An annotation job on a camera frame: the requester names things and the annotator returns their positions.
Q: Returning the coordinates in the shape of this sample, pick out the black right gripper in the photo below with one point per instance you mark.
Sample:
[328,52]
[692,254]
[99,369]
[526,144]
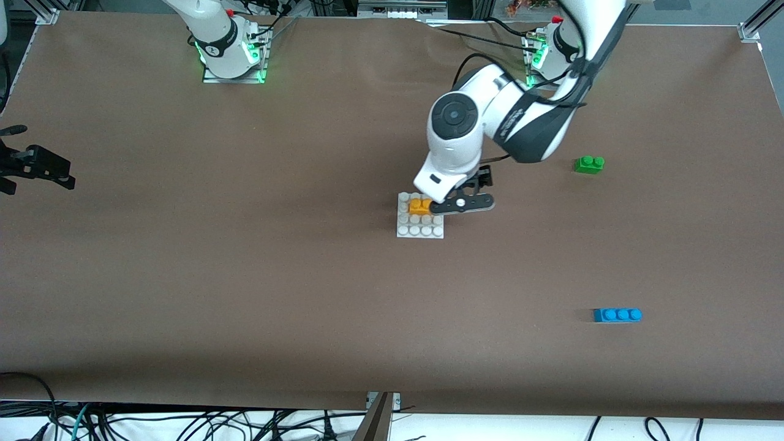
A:
[38,160]

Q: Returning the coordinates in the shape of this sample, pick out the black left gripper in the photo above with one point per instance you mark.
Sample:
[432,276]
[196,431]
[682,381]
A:
[483,177]

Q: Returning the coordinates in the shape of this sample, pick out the yellow two-stud block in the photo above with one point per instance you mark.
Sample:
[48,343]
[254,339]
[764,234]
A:
[419,207]

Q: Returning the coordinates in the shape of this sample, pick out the white studded base plate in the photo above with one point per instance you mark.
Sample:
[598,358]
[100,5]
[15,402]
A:
[422,229]

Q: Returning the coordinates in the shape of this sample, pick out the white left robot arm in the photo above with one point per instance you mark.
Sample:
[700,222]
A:
[453,156]

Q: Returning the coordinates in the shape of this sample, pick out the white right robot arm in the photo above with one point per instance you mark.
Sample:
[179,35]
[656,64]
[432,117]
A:
[214,37]

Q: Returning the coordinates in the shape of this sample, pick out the green two-stud block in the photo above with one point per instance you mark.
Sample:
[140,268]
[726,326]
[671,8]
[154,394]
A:
[588,165]

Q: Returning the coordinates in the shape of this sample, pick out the blue three-stud block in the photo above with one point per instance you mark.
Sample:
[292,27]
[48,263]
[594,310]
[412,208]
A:
[615,315]

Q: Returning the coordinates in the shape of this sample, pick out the brown table cover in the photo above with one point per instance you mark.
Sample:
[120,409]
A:
[245,184]

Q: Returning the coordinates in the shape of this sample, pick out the grey metal rack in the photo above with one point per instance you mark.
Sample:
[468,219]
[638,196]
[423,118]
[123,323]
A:
[401,11]

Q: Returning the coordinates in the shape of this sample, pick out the orange patterned object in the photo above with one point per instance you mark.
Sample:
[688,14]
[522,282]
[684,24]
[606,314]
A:
[519,7]

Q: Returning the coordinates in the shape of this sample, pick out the aluminium corner bracket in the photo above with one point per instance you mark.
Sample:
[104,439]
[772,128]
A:
[748,32]
[48,16]

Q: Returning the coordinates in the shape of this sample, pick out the metal table bracket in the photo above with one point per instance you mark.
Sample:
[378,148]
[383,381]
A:
[375,422]

